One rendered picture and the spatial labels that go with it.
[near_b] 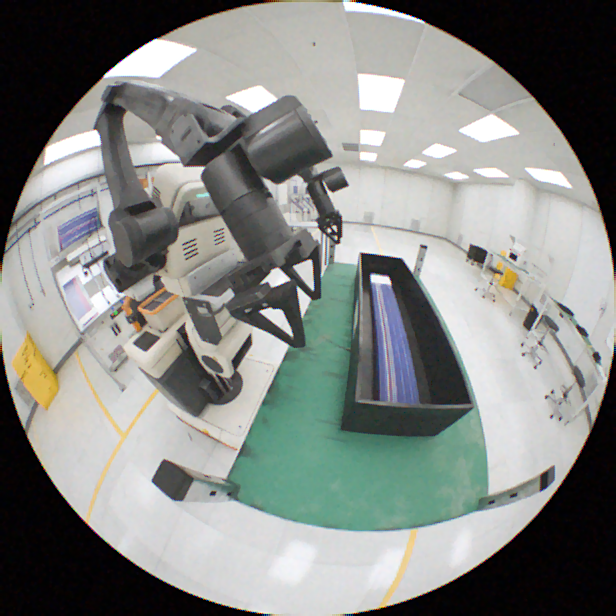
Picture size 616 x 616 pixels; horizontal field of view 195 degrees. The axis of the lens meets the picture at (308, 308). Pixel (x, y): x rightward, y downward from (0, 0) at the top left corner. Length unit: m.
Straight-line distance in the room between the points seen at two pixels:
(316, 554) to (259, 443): 1.10
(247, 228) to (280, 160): 0.07
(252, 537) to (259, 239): 1.36
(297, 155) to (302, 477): 0.37
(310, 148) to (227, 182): 0.08
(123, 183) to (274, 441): 0.49
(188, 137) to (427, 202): 10.01
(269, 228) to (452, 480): 0.44
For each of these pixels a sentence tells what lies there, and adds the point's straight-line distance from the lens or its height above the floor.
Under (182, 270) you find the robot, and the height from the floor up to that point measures 1.11.
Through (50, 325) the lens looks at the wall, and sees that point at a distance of 3.89.
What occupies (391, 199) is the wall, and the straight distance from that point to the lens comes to 9.62.
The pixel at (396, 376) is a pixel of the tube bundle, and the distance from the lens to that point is 0.34.
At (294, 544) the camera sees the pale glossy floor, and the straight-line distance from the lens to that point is 1.32.
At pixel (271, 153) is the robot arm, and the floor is 1.29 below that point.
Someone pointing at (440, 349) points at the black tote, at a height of 1.03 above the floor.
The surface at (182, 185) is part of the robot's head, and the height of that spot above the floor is 1.31.
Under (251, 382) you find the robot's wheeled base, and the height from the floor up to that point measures 0.28.
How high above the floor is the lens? 1.25
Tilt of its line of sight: 35 degrees down
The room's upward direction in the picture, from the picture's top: straight up
